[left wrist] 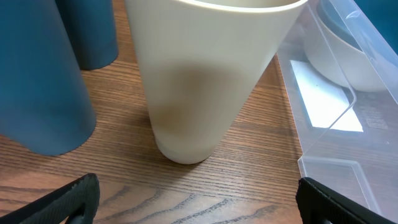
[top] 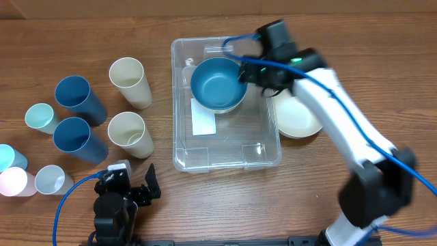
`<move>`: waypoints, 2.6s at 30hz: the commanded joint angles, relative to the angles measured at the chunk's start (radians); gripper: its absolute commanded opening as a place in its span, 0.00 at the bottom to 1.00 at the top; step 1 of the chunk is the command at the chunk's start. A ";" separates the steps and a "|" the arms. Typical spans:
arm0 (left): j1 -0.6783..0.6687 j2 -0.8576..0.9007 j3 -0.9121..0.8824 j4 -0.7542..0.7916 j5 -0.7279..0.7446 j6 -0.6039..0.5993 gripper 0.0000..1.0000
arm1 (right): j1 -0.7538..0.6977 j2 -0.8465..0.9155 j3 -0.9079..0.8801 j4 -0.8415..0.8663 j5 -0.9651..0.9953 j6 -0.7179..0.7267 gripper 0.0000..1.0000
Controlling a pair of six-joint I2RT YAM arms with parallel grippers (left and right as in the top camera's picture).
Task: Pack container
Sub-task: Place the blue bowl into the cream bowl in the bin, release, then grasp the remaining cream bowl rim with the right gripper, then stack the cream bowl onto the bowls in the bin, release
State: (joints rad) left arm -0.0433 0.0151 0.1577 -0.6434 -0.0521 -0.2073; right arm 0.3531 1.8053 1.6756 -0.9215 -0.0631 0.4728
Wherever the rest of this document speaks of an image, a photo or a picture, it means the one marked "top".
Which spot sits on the white label sticker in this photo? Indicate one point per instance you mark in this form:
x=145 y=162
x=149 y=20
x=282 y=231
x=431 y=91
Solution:
x=203 y=121

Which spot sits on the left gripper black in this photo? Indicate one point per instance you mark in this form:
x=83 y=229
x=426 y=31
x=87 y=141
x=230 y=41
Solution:
x=154 y=188

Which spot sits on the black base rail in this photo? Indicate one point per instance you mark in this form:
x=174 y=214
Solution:
x=290 y=241

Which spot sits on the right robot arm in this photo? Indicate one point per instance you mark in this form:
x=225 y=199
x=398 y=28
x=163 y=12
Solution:
x=381 y=181

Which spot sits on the clear plastic storage container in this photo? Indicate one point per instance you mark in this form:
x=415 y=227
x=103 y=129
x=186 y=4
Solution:
x=246 y=137

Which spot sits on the cream tall cup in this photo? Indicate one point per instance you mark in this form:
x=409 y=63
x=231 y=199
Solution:
x=128 y=76
x=129 y=131

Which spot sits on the pink small cup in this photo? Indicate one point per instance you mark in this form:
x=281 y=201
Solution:
x=16 y=182

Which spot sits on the cream tall cup upper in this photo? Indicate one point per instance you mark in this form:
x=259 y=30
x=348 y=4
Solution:
x=128 y=76

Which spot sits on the mint green small cup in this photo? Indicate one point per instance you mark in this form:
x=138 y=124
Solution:
x=42 y=117

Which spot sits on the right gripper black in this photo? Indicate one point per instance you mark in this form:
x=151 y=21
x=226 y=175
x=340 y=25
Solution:
x=245 y=74

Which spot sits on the cream bowl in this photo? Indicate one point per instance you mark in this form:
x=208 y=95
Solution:
x=294 y=120

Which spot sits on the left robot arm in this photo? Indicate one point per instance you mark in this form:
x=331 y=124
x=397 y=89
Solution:
x=117 y=205

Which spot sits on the grey small cup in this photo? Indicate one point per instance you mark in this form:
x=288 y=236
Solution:
x=52 y=180

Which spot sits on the dark blue tall cup upper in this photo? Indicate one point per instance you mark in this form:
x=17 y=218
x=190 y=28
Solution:
x=75 y=94

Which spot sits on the dark blue tall cup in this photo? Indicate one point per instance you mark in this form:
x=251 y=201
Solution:
x=74 y=136
x=75 y=94

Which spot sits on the cream tall cup lower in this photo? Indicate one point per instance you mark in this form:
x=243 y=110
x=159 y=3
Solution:
x=129 y=131

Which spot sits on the dark blue tall cup lower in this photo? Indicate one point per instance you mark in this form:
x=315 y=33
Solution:
x=74 y=136

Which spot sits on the light blue small cup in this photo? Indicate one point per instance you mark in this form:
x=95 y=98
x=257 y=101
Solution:
x=9 y=157

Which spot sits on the dark blue bowl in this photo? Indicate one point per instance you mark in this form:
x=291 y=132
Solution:
x=215 y=85

